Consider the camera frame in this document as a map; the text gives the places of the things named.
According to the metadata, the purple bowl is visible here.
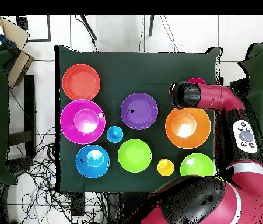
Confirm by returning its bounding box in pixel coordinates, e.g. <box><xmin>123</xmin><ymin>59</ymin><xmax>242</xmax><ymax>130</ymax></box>
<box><xmin>120</xmin><ymin>92</ymin><xmax>159</xmax><ymax>131</ymax></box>

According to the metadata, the green bowl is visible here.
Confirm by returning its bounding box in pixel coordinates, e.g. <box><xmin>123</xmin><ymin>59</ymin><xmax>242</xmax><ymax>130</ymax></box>
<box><xmin>180</xmin><ymin>152</ymin><xmax>215</xmax><ymax>177</ymax></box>
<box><xmin>117</xmin><ymin>138</ymin><xmax>152</xmax><ymax>174</ymax></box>

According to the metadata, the small crimson bowl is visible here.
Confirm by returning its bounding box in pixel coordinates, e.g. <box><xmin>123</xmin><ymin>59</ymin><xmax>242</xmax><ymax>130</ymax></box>
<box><xmin>187</xmin><ymin>77</ymin><xmax>207</xmax><ymax>85</ymax></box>

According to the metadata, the blue cup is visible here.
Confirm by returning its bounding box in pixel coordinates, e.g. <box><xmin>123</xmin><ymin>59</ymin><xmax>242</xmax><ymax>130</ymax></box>
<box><xmin>106</xmin><ymin>125</ymin><xmax>124</xmax><ymax>144</ymax></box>

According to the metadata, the dark green table cloth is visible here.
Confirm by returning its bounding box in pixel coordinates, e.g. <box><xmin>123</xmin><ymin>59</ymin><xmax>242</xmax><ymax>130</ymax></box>
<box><xmin>54</xmin><ymin>44</ymin><xmax>223</xmax><ymax>194</ymax></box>

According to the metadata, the yellow cup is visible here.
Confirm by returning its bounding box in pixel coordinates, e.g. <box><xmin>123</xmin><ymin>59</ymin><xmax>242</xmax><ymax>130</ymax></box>
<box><xmin>157</xmin><ymin>158</ymin><xmax>176</xmax><ymax>177</ymax></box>

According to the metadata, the blue bowl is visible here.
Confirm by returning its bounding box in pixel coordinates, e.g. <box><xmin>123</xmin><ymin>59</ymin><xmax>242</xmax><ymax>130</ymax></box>
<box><xmin>75</xmin><ymin>144</ymin><xmax>111</xmax><ymax>180</ymax></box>

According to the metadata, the large magenta bowl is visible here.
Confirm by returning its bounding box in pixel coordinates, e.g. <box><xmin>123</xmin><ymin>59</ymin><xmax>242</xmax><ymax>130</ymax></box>
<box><xmin>60</xmin><ymin>99</ymin><xmax>106</xmax><ymax>145</ymax></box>

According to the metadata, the orange-red shallow bowl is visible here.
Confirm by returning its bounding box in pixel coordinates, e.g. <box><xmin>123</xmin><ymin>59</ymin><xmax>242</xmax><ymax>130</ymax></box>
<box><xmin>62</xmin><ymin>64</ymin><xmax>101</xmax><ymax>102</ymax></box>

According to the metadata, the large orange bowl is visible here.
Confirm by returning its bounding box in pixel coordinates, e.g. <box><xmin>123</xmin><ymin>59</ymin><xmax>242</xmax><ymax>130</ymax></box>
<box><xmin>164</xmin><ymin>107</ymin><xmax>212</xmax><ymax>149</ymax></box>

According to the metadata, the black tripod leg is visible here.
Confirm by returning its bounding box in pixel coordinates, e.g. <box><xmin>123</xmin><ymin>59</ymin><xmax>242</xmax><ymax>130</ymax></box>
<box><xmin>75</xmin><ymin>15</ymin><xmax>99</xmax><ymax>52</ymax></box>
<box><xmin>148</xmin><ymin>15</ymin><xmax>156</xmax><ymax>37</ymax></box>

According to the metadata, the black box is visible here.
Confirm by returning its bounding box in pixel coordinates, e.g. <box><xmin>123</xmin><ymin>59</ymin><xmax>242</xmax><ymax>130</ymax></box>
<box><xmin>229</xmin><ymin>78</ymin><xmax>249</xmax><ymax>88</ymax></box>

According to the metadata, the black stand base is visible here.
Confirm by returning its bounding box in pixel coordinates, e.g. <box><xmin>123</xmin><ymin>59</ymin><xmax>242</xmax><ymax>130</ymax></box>
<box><xmin>6</xmin><ymin>157</ymin><xmax>32</xmax><ymax>175</ymax></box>

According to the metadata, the cardboard box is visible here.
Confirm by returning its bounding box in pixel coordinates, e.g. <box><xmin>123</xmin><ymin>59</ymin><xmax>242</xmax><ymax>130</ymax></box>
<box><xmin>0</xmin><ymin>16</ymin><xmax>35</xmax><ymax>88</ymax></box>

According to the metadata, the tangle of floor cables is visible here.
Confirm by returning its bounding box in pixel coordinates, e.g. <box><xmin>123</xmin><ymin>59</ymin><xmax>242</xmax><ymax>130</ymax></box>
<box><xmin>7</xmin><ymin>127</ymin><xmax>110</xmax><ymax>224</ymax></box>

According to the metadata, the black bench frame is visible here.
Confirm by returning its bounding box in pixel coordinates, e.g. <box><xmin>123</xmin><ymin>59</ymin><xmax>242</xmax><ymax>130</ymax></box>
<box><xmin>8</xmin><ymin>75</ymin><xmax>36</xmax><ymax>159</ymax></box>

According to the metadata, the black square floor frame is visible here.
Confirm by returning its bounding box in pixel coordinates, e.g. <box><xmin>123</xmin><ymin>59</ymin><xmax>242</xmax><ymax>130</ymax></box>
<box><xmin>16</xmin><ymin>15</ymin><xmax>52</xmax><ymax>43</ymax></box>

